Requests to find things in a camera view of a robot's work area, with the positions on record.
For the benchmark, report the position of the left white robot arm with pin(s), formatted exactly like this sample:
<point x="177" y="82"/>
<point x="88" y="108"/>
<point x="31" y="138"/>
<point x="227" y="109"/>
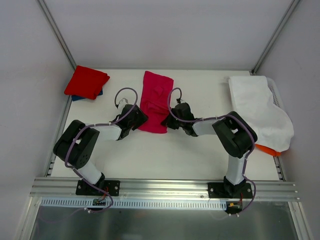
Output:
<point x="78" y="141"/>

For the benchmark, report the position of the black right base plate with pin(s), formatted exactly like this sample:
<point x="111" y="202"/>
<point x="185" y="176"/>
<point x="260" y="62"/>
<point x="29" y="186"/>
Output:
<point x="228" y="191"/>

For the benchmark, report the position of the white slotted cable duct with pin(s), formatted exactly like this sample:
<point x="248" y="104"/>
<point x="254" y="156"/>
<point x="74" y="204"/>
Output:
<point x="215" y="205"/>

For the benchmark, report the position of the crimson pink t shirt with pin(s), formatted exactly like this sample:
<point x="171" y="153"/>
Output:
<point x="153" y="103"/>

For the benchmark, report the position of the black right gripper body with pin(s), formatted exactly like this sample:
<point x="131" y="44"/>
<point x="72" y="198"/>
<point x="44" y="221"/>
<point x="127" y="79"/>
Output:
<point x="171" y="121"/>

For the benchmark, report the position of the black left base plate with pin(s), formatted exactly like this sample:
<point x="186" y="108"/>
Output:
<point x="84" y="188"/>

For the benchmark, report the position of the folded blue t shirt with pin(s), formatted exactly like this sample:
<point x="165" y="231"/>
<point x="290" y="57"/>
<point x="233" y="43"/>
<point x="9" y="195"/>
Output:
<point x="77" y="98"/>

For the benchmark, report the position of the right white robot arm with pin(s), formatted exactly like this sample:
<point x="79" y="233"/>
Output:
<point x="234" y="133"/>

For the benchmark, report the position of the folded red t shirt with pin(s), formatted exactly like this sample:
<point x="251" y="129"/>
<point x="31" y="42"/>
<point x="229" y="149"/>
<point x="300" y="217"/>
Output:
<point x="86" y="83"/>

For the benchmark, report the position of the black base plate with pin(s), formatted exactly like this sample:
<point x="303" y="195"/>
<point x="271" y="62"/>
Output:
<point x="228" y="191"/>
<point x="84" y="188"/>

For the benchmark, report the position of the orange garment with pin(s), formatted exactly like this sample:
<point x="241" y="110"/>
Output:
<point x="268" y="150"/>

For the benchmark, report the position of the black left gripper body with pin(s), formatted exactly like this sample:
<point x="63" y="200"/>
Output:
<point x="139" y="119"/>

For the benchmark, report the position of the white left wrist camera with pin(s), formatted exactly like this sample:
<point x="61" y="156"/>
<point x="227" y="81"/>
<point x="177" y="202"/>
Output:
<point x="123" y="102"/>

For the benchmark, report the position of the white t shirt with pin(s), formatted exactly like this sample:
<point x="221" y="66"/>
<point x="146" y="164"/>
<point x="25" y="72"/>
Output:
<point x="253" y="100"/>

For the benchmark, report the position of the white perforated plastic basket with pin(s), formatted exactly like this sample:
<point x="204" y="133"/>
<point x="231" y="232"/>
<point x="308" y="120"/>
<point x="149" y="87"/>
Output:
<point x="277" y="100"/>

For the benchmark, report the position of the aluminium mounting rail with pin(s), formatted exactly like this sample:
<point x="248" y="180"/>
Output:
<point x="152" y="189"/>

